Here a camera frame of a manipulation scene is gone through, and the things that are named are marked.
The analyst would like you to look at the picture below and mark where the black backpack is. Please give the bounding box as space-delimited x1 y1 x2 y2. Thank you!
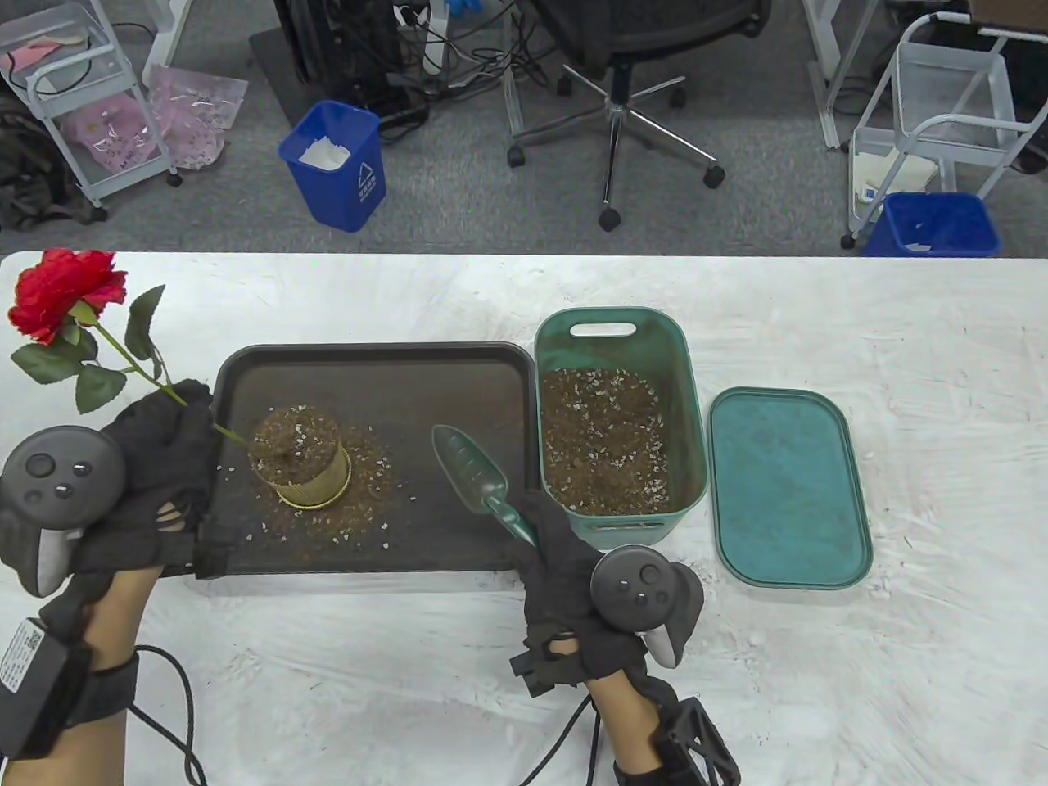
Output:
0 88 109 233

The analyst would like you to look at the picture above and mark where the gold flower pot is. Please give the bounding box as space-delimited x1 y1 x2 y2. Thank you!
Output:
248 407 353 508

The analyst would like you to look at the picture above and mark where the grey handheld controller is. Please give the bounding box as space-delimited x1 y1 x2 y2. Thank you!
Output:
0 426 128 597
591 544 705 668

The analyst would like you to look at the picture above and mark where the red artificial rose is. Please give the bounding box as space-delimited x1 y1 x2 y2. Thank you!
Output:
8 248 248 447

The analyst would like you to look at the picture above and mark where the pink paper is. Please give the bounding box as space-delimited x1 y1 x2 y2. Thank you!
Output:
0 41 62 75

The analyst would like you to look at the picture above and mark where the black cable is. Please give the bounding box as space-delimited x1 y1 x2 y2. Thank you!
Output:
123 645 207 786
516 694 600 786

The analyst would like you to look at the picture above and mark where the person's left forearm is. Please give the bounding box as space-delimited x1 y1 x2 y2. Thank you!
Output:
0 565 160 786

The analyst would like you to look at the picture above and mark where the white wire cart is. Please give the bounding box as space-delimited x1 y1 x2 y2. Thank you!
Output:
840 12 1048 251
0 0 183 208

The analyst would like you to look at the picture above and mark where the brown cardboard box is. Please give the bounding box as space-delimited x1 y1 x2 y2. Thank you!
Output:
970 0 1048 38

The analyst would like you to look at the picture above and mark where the green plastic bin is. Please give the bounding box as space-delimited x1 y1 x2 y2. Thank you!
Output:
535 307 709 548

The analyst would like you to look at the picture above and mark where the black floor mat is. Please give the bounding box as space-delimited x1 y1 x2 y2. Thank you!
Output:
248 29 328 128

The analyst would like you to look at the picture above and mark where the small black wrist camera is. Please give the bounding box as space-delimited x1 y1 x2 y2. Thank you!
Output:
509 639 589 698
192 524 240 580

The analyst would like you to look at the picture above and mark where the person's left hand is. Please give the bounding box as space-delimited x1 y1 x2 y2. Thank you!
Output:
78 378 218 578

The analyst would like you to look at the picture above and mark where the black lattice wrist mount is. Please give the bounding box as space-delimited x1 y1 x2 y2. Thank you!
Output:
614 696 742 786

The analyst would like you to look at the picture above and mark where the green plastic trowel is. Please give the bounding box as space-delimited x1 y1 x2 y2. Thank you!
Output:
431 424 541 548

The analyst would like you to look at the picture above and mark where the black box with white label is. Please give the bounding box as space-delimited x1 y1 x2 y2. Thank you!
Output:
0 618 140 758

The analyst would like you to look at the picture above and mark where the dark brown tray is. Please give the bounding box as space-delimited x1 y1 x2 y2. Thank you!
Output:
192 341 543 578

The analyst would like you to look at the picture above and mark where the bundle of black cables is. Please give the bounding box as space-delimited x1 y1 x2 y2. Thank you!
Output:
360 0 574 124

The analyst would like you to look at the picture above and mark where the person's right hand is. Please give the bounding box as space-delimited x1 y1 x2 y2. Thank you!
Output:
508 490 707 680

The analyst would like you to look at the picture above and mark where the black computer tower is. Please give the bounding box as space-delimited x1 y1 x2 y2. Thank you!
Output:
273 0 410 115

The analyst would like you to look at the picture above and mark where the brown potting mix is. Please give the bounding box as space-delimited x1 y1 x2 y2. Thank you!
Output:
217 367 672 551

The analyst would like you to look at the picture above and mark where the pink plastic bag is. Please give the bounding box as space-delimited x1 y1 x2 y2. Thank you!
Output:
147 65 249 171
64 92 156 173

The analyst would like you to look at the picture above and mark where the black office chair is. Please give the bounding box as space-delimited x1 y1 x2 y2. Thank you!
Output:
504 0 772 233

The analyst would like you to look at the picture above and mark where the white desk leg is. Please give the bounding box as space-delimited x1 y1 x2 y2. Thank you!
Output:
143 0 197 83
802 0 881 151

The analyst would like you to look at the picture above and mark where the green bin lid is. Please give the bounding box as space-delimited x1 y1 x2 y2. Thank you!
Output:
708 387 874 589

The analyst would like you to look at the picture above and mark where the blue trash bin white symbol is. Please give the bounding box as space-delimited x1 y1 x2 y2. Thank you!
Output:
278 100 387 233

